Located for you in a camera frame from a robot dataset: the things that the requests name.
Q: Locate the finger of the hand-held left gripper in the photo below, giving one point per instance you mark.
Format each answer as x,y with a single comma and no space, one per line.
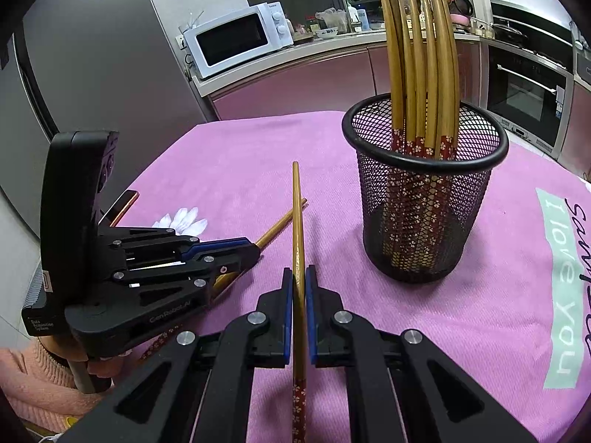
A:
214,247
231,265

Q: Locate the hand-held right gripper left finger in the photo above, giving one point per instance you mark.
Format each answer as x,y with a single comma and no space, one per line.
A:
288,318

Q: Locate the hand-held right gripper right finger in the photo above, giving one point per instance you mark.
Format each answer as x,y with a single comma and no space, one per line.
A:
310,318

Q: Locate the wooden chopstick red patterned end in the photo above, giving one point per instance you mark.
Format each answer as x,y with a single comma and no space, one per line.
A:
298,221
277,226

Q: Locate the black mesh holder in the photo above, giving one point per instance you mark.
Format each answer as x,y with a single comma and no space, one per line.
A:
406,240

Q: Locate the bunch of wooden chopsticks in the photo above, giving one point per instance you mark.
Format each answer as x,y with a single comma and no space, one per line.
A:
431,78

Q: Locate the person's left forearm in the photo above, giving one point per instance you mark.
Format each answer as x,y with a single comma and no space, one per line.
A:
32,378

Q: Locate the person's left hand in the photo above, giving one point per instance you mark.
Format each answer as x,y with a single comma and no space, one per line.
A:
108,367

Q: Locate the smartphone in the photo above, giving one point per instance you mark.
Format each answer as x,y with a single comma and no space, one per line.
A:
121,207

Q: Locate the pink printed cloth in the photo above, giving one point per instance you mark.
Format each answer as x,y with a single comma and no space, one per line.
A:
461,323

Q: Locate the grey refrigerator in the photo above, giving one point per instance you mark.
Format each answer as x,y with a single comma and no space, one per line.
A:
92,55

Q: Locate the pink base cabinets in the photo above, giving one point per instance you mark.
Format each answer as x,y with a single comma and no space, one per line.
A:
323,78

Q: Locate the white microwave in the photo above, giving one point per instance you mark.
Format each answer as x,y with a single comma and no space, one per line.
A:
231,39

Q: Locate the patterned bowl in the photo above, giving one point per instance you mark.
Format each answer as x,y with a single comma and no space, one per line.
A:
327,33

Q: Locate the black built-in oven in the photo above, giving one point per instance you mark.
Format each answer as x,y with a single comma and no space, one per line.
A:
526,92

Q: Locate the pink pot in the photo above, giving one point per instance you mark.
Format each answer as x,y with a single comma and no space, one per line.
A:
460,18

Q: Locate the hanging frying pan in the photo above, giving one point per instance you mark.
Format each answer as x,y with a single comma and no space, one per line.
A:
463,3

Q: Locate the wok with lid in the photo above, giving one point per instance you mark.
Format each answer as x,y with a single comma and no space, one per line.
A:
508,27

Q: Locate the black range hood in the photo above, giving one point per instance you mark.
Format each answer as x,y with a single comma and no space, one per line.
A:
531,18

